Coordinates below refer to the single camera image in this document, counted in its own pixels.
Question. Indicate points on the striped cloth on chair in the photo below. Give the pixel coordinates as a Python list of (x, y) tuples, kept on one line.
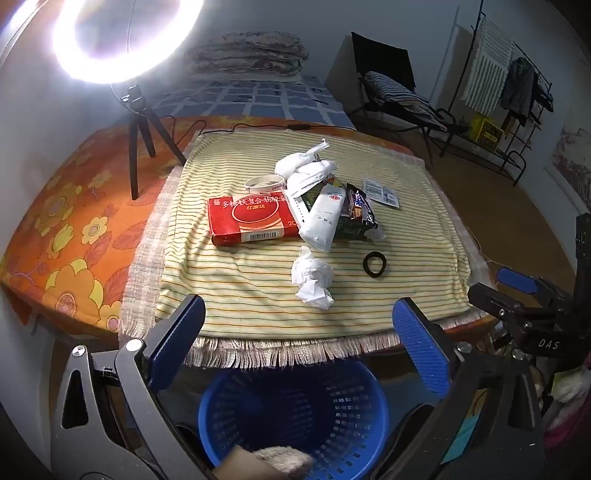
[(392, 90)]

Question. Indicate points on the yellow plastic crate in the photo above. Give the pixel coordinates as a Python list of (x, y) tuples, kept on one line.
[(485, 131)]

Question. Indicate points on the striped hanging towel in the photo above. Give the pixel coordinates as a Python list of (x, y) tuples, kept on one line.
[(489, 64)]

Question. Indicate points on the black clothes rack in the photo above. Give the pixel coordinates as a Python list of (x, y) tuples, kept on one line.
[(521, 152)]

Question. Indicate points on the black tripod stand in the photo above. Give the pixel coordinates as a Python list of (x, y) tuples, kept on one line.
[(134, 138)]

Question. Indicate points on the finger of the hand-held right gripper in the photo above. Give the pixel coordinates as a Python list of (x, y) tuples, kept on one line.
[(517, 279), (489, 300)]

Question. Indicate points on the white tissue pack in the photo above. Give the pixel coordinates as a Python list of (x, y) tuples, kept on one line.
[(321, 217)]

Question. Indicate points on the green snack packet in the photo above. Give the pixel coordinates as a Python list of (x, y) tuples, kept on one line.
[(344, 227)]

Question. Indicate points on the white plastic bag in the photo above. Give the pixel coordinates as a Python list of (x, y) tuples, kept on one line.
[(300, 166)]

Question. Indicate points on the small blue white sachet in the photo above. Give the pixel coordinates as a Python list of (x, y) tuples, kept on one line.
[(381, 193)]

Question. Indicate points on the white tape roll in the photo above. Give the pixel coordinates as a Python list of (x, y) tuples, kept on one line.
[(251, 184)]

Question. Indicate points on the dark hanging jacket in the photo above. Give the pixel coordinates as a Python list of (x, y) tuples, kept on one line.
[(519, 87)]

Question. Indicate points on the orange floral bedsheet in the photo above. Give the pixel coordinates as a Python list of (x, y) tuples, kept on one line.
[(78, 221)]

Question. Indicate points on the red cardboard box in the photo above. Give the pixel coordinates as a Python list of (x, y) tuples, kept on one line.
[(249, 217)]

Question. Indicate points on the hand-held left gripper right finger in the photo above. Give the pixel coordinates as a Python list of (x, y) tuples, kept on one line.
[(420, 350)]

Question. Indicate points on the black folding chair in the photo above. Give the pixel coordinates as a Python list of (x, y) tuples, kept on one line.
[(383, 55)]

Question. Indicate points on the dark snack wrapper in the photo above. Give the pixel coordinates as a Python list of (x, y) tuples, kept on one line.
[(360, 207)]

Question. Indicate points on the person's pink garment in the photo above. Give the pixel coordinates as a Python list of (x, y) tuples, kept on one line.
[(570, 424)]

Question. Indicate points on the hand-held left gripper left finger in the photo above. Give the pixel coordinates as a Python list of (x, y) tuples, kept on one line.
[(184, 325)]

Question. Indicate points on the blue plastic basket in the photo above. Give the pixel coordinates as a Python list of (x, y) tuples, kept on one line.
[(351, 415)]

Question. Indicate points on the white tissue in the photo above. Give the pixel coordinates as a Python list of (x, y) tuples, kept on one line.
[(314, 277)]

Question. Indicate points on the wall poster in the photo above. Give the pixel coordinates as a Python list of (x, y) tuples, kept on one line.
[(572, 161)]

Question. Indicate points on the beige fuzzy item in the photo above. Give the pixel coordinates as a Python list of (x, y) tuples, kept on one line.
[(284, 461)]

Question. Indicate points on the blue checkered bedsheet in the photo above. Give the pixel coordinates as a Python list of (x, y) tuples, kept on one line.
[(277, 101)]

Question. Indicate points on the folded floral quilts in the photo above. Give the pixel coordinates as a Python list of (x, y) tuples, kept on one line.
[(249, 55)]

